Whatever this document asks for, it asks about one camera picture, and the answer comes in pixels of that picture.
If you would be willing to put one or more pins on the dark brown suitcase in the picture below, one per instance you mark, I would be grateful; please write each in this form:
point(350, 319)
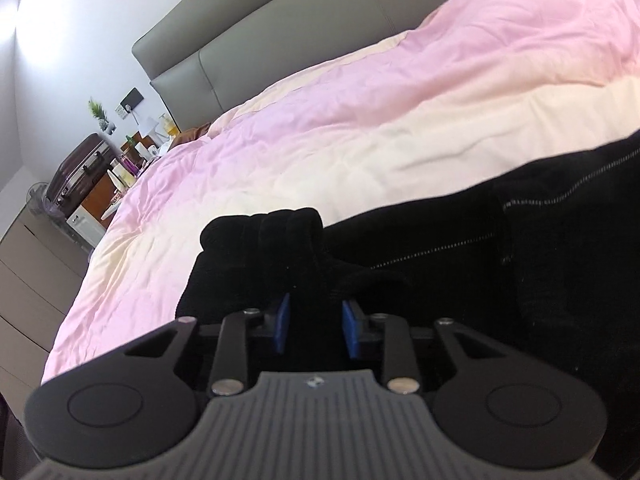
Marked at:
point(77, 175)

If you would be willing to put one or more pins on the brown pillow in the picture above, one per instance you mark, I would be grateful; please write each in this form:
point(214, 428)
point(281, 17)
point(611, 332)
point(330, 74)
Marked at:
point(192, 135)

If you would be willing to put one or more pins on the small potted plant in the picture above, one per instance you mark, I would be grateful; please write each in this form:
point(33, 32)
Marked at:
point(99, 115)

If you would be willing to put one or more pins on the black pants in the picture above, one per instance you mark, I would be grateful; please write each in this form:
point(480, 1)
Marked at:
point(500, 260)

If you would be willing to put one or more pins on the white wall socket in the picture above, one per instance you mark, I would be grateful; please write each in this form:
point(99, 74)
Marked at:
point(120, 111)

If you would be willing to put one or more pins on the chest of drawers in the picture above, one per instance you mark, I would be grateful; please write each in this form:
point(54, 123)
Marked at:
point(35, 285)

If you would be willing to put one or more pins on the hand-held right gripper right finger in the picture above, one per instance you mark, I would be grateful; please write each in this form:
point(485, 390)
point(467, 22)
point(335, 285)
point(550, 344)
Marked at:
point(350, 330)

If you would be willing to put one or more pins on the pink duvet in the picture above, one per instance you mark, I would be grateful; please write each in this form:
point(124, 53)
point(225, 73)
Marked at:
point(350, 125)

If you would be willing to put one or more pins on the group of cosmetic bottles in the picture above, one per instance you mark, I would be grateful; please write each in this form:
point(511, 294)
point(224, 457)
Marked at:
point(140, 160)

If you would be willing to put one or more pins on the wooden nightstand with white top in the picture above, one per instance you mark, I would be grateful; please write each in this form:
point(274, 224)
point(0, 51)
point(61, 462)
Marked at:
point(95, 200)

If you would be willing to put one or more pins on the black wall socket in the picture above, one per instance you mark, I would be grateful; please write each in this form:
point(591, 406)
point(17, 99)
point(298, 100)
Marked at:
point(132, 99)

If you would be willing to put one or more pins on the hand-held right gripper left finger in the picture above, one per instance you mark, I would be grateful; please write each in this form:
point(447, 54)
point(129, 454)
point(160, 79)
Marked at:
point(282, 327)

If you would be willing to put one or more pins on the grey padded headboard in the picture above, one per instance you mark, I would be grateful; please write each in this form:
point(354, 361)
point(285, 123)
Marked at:
point(260, 45)

